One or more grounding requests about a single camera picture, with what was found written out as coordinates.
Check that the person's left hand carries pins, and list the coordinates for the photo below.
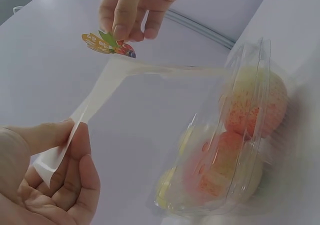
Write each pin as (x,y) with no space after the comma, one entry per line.
(30,205)

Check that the person's right hand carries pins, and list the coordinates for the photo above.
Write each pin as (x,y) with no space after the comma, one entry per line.
(135,0)

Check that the person's right fingers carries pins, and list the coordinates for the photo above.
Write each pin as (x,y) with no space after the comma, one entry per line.
(122,22)

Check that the person's left fingers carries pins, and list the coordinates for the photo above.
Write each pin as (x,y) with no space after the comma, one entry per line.
(87,185)

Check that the person's left thumb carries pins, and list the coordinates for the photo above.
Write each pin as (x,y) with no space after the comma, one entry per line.
(40,137)

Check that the white label strip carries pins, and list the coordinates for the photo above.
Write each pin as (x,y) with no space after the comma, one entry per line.
(100,90)

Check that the clear plastic clamshell box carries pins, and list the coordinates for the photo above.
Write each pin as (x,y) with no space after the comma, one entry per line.
(192,200)

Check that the red yellow apple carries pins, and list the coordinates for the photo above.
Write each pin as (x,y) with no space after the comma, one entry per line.
(252,105)
(222,167)

